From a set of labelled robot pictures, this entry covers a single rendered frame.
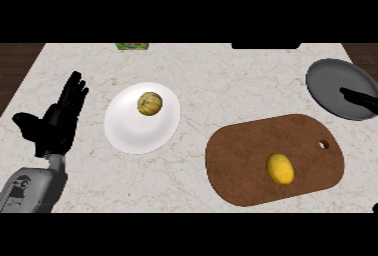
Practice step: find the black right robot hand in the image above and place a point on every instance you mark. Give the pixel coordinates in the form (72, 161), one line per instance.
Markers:
(376, 208)

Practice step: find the green printed box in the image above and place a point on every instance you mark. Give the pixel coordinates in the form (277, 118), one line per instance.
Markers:
(132, 46)

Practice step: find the brown wooden cutting board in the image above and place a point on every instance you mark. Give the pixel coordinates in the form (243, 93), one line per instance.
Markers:
(267, 156)

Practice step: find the white oval plate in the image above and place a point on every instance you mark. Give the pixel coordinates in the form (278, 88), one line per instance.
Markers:
(143, 125)

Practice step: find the yellow lemon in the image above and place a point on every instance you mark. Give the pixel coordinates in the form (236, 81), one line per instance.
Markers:
(280, 168)

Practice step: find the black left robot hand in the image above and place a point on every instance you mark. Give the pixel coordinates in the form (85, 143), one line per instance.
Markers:
(55, 126)

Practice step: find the dark grey pan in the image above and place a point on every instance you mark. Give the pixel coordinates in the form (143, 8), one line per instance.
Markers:
(330, 83)

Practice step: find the yellow-green round melon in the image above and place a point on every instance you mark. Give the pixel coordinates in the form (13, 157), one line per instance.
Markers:
(150, 103)

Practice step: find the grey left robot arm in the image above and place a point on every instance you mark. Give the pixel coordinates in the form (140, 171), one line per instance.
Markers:
(30, 190)

